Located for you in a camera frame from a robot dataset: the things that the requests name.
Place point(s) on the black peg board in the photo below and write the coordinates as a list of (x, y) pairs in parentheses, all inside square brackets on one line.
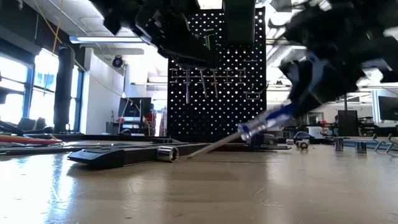
[(217, 118)]

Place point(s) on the black aluminium frame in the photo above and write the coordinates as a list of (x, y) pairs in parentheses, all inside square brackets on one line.
[(93, 137)]

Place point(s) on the ceiling light strip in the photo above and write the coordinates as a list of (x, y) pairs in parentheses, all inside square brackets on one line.
[(105, 39)]

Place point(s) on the black round column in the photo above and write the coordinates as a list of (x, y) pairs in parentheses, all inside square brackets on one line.
[(63, 93)]

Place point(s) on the bright window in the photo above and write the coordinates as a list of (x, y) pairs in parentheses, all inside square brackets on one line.
[(12, 90)]

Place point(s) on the black monitor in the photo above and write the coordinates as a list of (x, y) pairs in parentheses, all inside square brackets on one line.
[(388, 108), (133, 107)]

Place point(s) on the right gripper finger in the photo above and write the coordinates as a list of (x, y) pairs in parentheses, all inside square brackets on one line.
[(295, 81), (329, 90)]

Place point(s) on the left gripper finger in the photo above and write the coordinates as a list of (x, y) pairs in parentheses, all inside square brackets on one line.
[(183, 57)]

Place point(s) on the black peg board bin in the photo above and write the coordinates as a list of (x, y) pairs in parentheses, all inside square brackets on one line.
[(240, 25)]

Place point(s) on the large chrome socket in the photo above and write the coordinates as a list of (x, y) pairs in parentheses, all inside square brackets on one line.
[(168, 154)]

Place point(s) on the black tape measure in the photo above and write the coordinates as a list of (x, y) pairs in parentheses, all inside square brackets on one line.
[(268, 140)]

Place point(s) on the red tool cart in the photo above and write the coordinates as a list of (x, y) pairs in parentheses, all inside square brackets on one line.
[(151, 119)]

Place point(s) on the black round speaker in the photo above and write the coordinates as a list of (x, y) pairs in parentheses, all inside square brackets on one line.
[(117, 61)]

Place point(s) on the black perforated panel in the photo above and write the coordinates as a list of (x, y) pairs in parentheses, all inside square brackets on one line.
[(347, 123)]

